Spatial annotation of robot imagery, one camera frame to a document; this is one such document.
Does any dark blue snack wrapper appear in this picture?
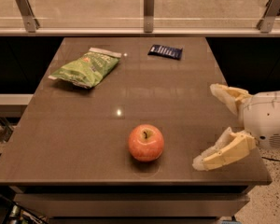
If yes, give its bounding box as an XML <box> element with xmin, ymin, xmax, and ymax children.
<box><xmin>148</xmin><ymin>44</ymin><xmax>183</xmax><ymax>60</ymax></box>

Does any right metal railing bracket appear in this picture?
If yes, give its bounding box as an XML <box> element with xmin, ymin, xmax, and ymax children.
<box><xmin>257</xmin><ymin>0</ymin><xmax>280</xmax><ymax>33</ymax></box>

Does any green jalapeno chip bag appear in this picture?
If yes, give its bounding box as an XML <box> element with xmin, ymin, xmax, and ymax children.
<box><xmin>49</xmin><ymin>48</ymin><xmax>121</xmax><ymax>89</ymax></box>

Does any left metal railing bracket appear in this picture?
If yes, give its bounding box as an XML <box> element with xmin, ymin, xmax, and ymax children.
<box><xmin>15</xmin><ymin>0</ymin><xmax>40</xmax><ymax>33</ymax></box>

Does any red apple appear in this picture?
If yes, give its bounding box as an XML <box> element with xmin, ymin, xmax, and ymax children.
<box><xmin>128</xmin><ymin>124</ymin><xmax>164</xmax><ymax>162</ymax></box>

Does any black floor cable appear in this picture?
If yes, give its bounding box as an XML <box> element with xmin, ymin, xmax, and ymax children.
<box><xmin>261</xmin><ymin>156</ymin><xmax>280</xmax><ymax>164</ymax></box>

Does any middle metal railing bracket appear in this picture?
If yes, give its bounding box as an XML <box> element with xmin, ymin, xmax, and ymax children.
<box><xmin>144</xmin><ymin>0</ymin><xmax>155</xmax><ymax>33</ymax></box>

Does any glass railing panel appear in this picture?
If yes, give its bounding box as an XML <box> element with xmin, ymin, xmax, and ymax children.
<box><xmin>0</xmin><ymin>0</ymin><xmax>269</xmax><ymax>29</ymax></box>

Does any metal railing bracket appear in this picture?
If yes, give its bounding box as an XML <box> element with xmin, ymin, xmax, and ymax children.
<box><xmin>144</xmin><ymin>0</ymin><xmax>155</xmax><ymax>33</ymax></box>
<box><xmin>15</xmin><ymin>0</ymin><xmax>40</xmax><ymax>33</ymax></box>
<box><xmin>257</xmin><ymin>0</ymin><xmax>280</xmax><ymax>33</ymax></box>

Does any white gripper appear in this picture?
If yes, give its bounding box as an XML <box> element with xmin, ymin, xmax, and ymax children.
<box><xmin>192</xmin><ymin>84</ymin><xmax>280</xmax><ymax>171</ymax></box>

